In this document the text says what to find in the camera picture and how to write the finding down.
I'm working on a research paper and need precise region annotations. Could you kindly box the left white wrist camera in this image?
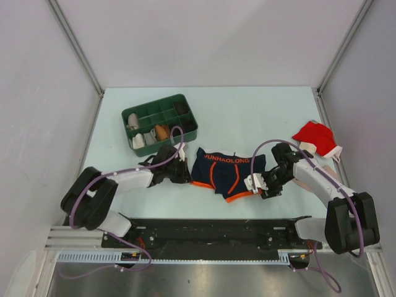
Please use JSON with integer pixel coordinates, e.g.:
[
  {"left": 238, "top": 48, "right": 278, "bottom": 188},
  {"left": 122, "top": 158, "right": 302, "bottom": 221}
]
[{"left": 174, "top": 142, "right": 188, "bottom": 161}]

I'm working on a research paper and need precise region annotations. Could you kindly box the white rolled cloth in tray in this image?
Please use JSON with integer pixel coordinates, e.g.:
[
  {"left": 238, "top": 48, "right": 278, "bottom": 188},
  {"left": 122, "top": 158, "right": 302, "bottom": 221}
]
[{"left": 132, "top": 133, "right": 145, "bottom": 150}]

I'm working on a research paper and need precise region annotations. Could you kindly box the beige rolled cloth in tray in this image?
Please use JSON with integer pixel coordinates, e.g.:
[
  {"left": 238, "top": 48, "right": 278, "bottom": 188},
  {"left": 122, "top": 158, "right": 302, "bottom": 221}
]
[{"left": 126, "top": 113, "right": 140, "bottom": 131}]

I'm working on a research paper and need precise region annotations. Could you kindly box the black rolled cloth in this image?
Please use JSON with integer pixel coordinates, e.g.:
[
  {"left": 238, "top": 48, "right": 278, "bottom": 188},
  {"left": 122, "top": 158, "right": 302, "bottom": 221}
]
[
  {"left": 180, "top": 118, "right": 197, "bottom": 133},
  {"left": 173, "top": 102, "right": 189, "bottom": 116}
]

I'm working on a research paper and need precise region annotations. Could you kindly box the black rolled cloth right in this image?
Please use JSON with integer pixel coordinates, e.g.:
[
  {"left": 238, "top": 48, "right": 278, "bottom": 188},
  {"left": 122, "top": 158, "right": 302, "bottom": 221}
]
[{"left": 180, "top": 118, "right": 197, "bottom": 133}]

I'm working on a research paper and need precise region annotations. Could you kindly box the green compartment organizer tray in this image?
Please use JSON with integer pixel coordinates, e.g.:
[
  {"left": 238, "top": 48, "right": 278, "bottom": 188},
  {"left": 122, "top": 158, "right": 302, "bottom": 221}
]
[{"left": 121, "top": 93, "right": 198, "bottom": 157}]

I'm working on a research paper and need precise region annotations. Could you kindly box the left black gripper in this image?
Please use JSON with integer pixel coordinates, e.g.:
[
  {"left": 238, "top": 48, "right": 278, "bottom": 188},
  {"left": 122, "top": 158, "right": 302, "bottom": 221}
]
[{"left": 163, "top": 157, "right": 193, "bottom": 184}]

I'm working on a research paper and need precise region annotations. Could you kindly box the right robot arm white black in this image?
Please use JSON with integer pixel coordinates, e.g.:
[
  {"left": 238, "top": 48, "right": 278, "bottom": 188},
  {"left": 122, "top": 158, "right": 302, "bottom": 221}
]
[{"left": 249, "top": 140, "right": 380, "bottom": 257}]

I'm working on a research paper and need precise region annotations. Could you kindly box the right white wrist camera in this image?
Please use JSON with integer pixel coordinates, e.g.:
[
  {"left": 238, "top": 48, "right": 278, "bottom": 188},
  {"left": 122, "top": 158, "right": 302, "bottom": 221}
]
[{"left": 244, "top": 173, "right": 268, "bottom": 194}]

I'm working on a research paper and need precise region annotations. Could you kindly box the grey rolled cloth in tray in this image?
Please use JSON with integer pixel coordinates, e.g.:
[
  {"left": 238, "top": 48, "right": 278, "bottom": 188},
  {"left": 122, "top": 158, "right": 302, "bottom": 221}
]
[{"left": 144, "top": 128, "right": 157, "bottom": 146}]

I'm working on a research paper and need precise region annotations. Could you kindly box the black rolled cloth back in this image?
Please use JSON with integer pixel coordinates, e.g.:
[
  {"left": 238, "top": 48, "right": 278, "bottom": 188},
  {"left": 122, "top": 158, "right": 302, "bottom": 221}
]
[{"left": 173, "top": 102, "right": 189, "bottom": 116}]

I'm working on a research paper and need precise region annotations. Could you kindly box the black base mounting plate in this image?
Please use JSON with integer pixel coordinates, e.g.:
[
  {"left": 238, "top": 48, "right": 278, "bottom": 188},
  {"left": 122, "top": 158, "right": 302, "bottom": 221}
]
[{"left": 63, "top": 217, "right": 329, "bottom": 252}]

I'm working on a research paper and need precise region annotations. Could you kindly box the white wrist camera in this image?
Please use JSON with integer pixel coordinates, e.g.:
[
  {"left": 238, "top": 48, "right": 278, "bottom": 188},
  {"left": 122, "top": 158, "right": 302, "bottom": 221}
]
[
  {"left": 174, "top": 142, "right": 188, "bottom": 161},
  {"left": 244, "top": 173, "right": 268, "bottom": 194}
]

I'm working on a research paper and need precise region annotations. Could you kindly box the pink underwear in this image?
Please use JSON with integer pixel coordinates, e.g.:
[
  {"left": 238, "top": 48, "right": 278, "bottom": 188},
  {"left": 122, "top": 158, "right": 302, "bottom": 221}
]
[{"left": 293, "top": 165, "right": 341, "bottom": 192}]

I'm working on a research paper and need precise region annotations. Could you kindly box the navy orange underwear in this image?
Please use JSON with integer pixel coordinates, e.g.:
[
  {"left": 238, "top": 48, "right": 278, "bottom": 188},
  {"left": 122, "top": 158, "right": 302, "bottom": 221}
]
[{"left": 191, "top": 147, "right": 266, "bottom": 203}]

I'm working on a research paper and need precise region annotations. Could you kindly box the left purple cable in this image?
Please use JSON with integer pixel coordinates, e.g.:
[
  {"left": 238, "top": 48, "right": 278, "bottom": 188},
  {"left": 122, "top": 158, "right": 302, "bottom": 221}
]
[{"left": 58, "top": 125, "right": 185, "bottom": 280}]

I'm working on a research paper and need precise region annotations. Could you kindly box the red white underwear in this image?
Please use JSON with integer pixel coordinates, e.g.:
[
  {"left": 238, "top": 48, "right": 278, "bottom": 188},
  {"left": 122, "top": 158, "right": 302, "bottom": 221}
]
[{"left": 292, "top": 121, "right": 343, "bottom": 163}]

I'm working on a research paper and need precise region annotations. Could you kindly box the purple cable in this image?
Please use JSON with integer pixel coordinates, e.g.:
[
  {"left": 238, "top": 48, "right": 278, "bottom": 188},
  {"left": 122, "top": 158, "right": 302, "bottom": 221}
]
[
  {"left": 250, "top": 139, "right": 365, "bottom": 294},
  {"left": 58, "top": 125, "right": 185, "bottom": 280}
]

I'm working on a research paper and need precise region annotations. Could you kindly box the slotted cable duct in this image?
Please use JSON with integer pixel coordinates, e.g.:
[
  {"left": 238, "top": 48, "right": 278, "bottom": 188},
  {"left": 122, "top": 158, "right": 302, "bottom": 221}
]
[{"left": 56, "top": 251, "right": 308, "bottom": 265}]

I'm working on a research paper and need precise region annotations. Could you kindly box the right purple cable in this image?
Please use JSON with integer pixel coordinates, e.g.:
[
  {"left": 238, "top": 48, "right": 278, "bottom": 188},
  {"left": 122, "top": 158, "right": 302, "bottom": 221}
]
[{"left": 250, "top": 139, "right": 365, "bottom": 294}]

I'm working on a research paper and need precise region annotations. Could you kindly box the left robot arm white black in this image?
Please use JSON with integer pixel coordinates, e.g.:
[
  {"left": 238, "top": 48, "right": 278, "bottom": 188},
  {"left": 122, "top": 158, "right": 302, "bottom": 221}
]
[{"left": 61, "top": 142, "right": 192, "bottom": 248}]

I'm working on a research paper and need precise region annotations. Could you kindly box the orange rolled cloth in tray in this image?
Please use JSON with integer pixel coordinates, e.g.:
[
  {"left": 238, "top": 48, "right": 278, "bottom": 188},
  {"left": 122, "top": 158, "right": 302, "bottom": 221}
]
[{"left": 155, "top": 124, "right": 170, "bottom": 142}]

